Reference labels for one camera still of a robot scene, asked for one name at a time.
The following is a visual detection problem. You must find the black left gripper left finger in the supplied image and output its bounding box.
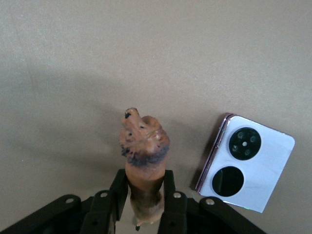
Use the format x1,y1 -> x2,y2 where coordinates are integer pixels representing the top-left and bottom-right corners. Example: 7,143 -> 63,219
0,169 -> 129,234

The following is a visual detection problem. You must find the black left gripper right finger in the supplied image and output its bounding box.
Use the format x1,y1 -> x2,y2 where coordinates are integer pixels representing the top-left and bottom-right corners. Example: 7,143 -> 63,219
157,169 -> 268,234

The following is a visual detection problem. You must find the brown lion statue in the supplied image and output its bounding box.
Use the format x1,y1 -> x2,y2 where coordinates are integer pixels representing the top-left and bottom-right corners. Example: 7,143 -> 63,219
118,107 -> 171,232

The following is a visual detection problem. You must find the lilac folding phone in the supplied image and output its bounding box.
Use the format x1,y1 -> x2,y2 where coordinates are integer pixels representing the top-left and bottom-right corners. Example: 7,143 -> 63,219
195,112 -> 296,214

